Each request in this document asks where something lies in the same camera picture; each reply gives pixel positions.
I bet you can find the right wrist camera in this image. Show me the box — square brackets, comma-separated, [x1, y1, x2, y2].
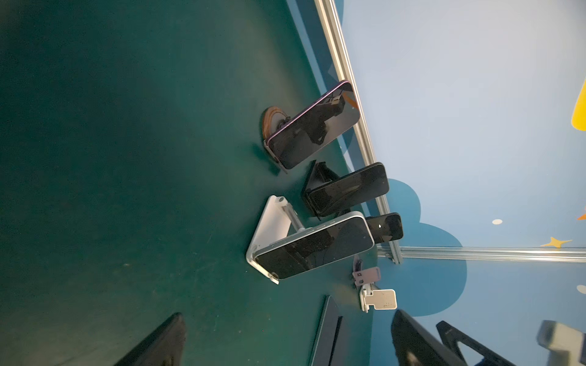
[537, 320, 585, 366]

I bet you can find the silver phone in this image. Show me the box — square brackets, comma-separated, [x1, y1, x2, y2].
[309, 296, 340, 366]
[253, 211, 374, 280]

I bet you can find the aluminium frame back rail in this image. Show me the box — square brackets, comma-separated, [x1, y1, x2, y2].
[376, 245, 585, 264]

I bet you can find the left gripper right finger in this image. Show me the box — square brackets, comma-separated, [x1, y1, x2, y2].
[391, 310, 466, 366]

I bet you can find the black middle back stand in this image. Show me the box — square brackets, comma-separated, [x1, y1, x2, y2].
[302, 160, 340, 220]

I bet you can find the purple-edged phone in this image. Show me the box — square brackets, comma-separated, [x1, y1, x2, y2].
[264, 80, 360, 171]

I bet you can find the lilac small phone stand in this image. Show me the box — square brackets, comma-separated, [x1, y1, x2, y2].
[352, 256, 382, 288]

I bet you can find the round wooden phone stand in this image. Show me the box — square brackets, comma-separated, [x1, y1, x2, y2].
[261, 106, 291, 140]

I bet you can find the black phone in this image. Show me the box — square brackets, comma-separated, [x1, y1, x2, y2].
[310, 163, 389, 217]
[329, 317, 344, 366]
[366, 213, 404, 244]

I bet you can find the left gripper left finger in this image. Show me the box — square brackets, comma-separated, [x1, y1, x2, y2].
[114, 313, 187, 366]

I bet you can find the white stand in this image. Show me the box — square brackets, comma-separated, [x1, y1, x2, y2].
[245, 195, 306, 285]
[360, 284, 398, 313]

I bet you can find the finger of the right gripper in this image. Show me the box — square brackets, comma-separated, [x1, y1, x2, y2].
[436, 321, 514, 366]

